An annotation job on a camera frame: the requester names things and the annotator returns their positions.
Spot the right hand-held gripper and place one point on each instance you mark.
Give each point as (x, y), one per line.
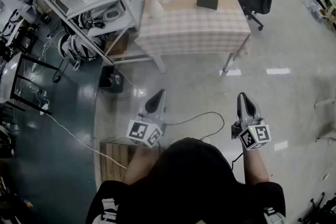
(256, 136)

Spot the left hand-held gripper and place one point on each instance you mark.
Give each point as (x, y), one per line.
(143, 131)

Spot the person's right forearm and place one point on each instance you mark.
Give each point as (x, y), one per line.
(256, 165)

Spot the person's left forearm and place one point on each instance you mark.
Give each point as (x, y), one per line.
(139, 162)

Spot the black printed box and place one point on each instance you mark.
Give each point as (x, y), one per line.
(111, 78)

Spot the brown cardboard box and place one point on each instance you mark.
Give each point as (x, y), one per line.
(118, 44)

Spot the wooden crate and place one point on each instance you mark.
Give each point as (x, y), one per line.
(115, 160)

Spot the person's black shirt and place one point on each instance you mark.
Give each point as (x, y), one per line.
(189, 191)

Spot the white and black device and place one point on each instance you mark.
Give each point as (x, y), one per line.
(78, 47)

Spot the white vase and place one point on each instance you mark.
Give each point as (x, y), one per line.
(154, 9)

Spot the white appliance with dark window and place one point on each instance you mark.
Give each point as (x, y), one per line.
(110, 11)

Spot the white power adapter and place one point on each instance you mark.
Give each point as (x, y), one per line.
(44, 109)

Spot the clear plastic bottle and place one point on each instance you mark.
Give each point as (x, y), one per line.
(39, 91)

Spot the black tripod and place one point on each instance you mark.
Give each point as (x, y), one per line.
(323, 208)

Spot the black metal frame stand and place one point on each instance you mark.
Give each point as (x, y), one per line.
(18, 78)

